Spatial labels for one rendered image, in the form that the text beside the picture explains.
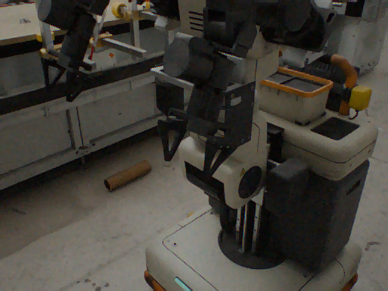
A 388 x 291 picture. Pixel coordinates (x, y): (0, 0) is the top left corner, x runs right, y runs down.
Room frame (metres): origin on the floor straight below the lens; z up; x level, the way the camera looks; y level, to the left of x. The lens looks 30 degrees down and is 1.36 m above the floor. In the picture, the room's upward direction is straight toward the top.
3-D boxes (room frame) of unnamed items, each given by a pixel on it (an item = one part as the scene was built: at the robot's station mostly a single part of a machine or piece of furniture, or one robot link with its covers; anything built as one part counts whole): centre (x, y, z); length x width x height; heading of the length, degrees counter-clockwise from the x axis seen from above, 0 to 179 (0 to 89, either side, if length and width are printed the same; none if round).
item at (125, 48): (1.90, 0.37, 0.84); 0.43 x 0.03 x 0.04; 45
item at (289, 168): (0.97, -0.17, 0.68); 0.28 x 0.27 x 0.25; 43
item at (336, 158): (1.19, -0.31, 0.59); 0.55 x 0.34 x 0.83; 43
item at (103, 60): (1.93, 0.49, 0.75); 0.26 x 0.01 x 0.10; 135
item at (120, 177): (1.94, 0.39, 0.04); 0.30 x 0.08 x 0.08; 135
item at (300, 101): (1.20, -0.33, 0.87); 0.23 x 0.15 x 0.11; 43
